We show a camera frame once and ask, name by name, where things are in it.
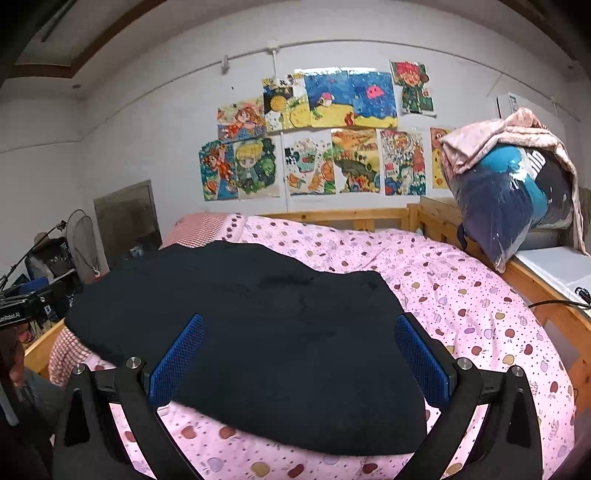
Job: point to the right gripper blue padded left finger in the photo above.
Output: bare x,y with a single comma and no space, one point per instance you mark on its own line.
162,379

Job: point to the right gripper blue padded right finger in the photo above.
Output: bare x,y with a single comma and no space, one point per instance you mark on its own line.
429,360

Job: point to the large black coat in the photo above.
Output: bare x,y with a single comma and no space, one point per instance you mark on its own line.
291,354

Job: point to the clear bag of blue clothes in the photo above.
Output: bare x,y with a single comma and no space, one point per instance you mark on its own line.
511,191

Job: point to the cluttered shelf unit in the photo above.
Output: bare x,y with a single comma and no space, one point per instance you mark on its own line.
51,274

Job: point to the pink apple print duvet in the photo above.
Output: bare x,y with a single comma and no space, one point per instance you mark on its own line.
472,310

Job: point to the red white checked pillow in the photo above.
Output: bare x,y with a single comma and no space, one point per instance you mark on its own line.
192,230

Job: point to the grey standing fan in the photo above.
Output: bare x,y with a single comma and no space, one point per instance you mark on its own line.
81,242

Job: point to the white chest top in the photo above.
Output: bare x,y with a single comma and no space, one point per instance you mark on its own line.
566,270

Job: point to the yellow bear drawing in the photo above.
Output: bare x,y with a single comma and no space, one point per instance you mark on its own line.
436,134

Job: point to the colourful crowd drawing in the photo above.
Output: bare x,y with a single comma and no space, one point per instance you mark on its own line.
404,163

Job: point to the red hair girl drawing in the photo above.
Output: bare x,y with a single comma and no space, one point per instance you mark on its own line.
218,171

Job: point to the blond boy drawing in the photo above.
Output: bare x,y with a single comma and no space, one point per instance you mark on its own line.
256,168

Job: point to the orange green landscape drawing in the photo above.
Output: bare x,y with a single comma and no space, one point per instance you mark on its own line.
357,160

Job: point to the fruit drinks drawing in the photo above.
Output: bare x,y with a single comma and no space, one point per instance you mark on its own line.
310,167

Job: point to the orange hair girl drawing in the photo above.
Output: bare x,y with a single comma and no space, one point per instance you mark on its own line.
240,121

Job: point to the pink floral blanket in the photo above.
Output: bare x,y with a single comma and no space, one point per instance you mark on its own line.
465,147

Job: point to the blue sea drawing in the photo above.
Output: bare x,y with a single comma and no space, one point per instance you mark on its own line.
350,97

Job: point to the moon and yellow drawing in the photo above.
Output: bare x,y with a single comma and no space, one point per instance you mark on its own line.
285,103

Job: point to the red hair figure cutout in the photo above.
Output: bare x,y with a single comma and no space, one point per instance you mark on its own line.
413,78

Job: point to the white wall conduit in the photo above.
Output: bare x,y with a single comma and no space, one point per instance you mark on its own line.
182,56

